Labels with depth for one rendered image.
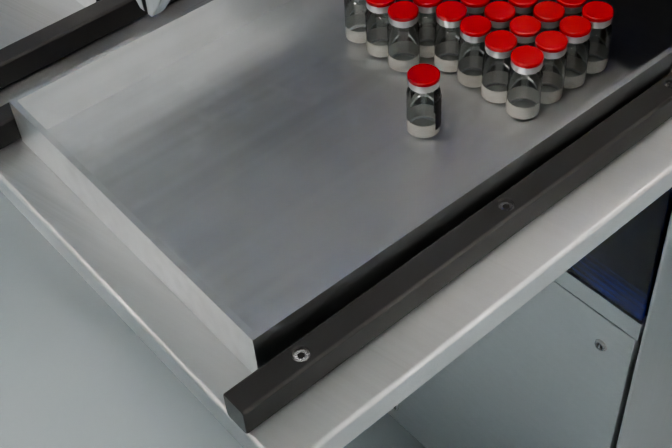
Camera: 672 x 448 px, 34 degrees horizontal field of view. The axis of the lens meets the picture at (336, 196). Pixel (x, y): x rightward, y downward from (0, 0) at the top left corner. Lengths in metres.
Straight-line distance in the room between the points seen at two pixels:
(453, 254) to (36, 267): 1.35
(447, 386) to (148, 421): 0.52
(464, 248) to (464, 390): 0.69
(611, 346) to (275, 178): 0.44
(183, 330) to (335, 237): 0.11
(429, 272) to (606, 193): 0.14
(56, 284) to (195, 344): 1.27
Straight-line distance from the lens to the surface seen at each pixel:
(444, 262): 0.61
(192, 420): 1.65
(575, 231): 0.66
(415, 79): 0.68
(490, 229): 0.63
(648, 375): 1.01
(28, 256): 1.92
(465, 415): 1.33
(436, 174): 0.68
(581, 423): 1.15
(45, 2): 0.88
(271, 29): 0.80
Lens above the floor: 1.36
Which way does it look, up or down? 45 degrees down
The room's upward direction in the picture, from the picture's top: 5 degrees counter-clockwise
